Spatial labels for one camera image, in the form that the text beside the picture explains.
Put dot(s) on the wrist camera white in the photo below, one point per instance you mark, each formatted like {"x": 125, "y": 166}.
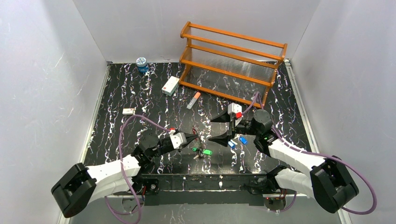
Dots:
{"x": 235, "y": 111}
{"x": 178, "y": 139}

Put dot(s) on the orange wooden shelf rack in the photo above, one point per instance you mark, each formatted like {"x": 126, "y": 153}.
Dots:
{"x": 229, "y": 65}

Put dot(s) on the small white card box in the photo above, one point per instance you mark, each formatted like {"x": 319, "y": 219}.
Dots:
{"x": 128, "y": 111}

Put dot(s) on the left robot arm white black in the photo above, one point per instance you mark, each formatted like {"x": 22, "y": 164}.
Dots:
{"x": 81, "y": 184}

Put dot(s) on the orange capped tube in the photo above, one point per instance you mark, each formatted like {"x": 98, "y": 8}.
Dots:
{"x": 193, "y": 100}

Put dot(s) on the blue jar with lid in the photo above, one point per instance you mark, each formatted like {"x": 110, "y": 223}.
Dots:
{"x": 142, "y": 64}

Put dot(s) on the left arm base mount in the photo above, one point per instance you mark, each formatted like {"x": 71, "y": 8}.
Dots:
{"x": 145, "y": 186}

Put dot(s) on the white red box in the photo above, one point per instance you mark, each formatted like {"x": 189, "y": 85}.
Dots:
{"x": 170, "y": 86}

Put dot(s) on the metal key organizer ring red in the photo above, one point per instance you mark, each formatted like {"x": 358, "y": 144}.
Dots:
{"x": 199, "y": 144}

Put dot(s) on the aluminium rail frame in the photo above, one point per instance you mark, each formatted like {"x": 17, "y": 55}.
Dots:
{"x": 182, "y": 179}

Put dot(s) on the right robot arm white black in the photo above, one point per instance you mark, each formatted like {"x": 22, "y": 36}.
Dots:
{"x": 326, "y": 180}

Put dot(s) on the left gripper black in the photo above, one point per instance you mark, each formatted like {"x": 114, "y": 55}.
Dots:
{"x": 188, "y": 138}

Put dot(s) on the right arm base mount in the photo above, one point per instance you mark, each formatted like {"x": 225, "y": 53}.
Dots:
{"x": 274, "y": 197}

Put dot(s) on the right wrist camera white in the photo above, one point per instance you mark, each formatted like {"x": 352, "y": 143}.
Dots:
{"x": 235, "y": 111}

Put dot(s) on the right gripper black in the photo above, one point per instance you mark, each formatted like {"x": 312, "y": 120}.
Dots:
{"x": 232, "y": 127}

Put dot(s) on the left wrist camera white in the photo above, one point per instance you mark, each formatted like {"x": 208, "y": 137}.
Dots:
{"x": 178, "y": 139}

